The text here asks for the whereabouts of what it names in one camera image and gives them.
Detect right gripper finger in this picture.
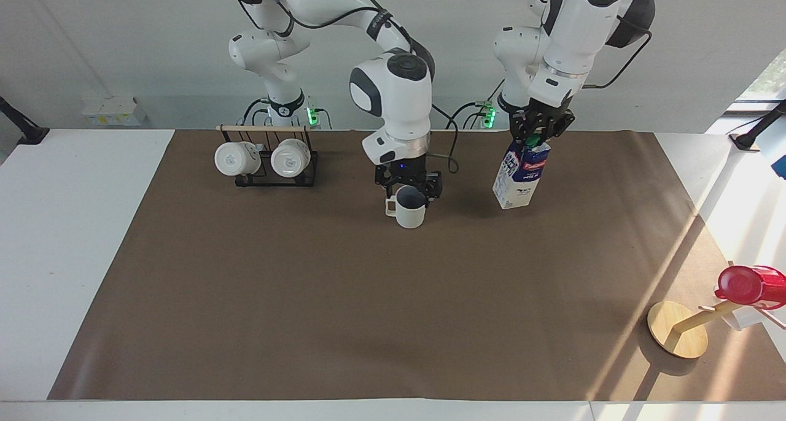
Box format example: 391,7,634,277
419,171,444,203
375,164,400,201

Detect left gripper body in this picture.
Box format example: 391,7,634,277
522,98,575,131

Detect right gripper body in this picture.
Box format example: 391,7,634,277
383,153,432,182

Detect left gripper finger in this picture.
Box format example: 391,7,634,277
544,115,577,144
508,110,534,147

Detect white mug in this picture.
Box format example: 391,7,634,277
270,138,312,179
385,185,427,230
214,141,263,178

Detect milk carton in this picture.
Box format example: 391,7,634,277
492,136,552,211

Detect black stand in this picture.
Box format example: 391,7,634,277
0,96,50,146
728,99,786,152

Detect blue object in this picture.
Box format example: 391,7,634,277
757,122,786,181

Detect wooden mug stand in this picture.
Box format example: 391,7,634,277
647,299,745,359

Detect red mug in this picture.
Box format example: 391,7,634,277
714,265,786,312

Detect white socket box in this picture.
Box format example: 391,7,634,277
82,97,148,128

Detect black cable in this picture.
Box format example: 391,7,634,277
427,103,462,175
242,98,272,128
450,79,507,131
581,11,653,91

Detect black wire mug rack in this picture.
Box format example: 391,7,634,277
216,124,320,188

